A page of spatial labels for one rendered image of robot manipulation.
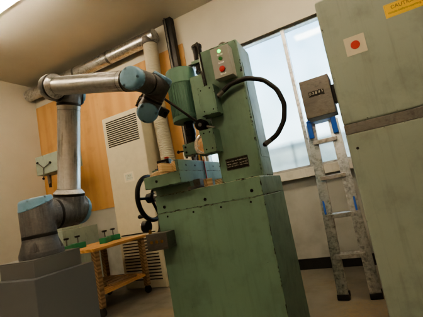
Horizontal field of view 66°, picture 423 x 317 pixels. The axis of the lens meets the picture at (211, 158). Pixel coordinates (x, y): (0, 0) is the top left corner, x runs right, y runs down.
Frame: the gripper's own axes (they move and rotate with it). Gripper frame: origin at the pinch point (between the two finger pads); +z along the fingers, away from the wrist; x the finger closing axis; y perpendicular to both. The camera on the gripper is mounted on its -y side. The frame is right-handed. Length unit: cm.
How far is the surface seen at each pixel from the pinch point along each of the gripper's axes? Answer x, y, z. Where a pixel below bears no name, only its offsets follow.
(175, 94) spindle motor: -9.7, -10.2, 8.6
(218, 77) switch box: -29.5, -21.4, -12.5
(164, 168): 19.4, -17.2, -34.0
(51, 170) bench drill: 150, 44, 187
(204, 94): -18.5, -19.6, -13.7
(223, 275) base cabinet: 47, -63, -54
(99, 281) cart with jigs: 148, -35, 41
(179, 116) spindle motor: -0.2, -17.0, 2.1
